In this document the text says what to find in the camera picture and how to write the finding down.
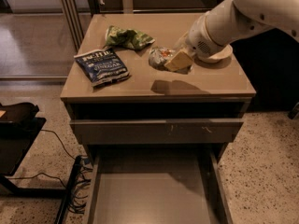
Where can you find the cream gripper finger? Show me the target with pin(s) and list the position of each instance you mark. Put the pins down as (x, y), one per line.
(181, 43)
(180, 60)

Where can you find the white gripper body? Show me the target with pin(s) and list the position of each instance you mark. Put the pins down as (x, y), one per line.
(198, 40)

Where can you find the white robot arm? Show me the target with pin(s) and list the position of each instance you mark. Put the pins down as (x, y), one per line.
(211, 34)

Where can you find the tan drawer cabinet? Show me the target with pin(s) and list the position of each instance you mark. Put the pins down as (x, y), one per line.
(209, 91)

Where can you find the closed top drawer front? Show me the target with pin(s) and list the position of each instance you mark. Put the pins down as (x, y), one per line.
(155, 131)

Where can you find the open middle drawer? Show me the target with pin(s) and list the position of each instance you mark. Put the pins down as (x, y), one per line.
(156, 186)

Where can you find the white bowl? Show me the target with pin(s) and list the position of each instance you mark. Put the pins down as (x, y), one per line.
(225, 53)

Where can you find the green crumpled chip bag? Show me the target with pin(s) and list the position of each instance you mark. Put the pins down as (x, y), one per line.
(127, 38)

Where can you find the blue kettle chips bag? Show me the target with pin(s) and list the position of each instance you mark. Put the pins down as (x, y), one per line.
(102, 66)

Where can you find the black power strip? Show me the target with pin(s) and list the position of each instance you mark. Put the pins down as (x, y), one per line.
(67, 192)

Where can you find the black side table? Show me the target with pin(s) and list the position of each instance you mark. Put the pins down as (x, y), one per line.
(19, 128)

